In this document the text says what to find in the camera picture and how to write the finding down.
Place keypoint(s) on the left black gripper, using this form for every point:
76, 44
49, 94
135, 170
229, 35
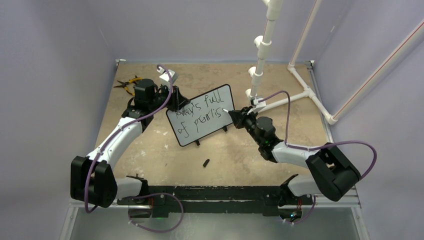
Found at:
177, 101

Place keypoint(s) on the black framed whiteboard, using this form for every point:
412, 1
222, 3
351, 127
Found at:
202, 116

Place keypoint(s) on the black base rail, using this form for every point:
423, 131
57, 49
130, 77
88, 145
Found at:
264, 200

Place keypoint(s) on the yellow black pliers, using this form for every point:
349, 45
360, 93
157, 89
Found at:
125, 84

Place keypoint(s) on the black marker cap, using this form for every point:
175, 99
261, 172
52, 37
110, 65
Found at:
206, 163

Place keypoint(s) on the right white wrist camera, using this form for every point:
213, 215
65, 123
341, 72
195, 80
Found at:
257, 104

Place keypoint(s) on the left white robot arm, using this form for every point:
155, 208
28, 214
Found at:
92, 179

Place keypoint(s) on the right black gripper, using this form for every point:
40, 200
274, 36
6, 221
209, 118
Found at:
239, 116

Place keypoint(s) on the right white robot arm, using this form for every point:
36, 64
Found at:
331, 173

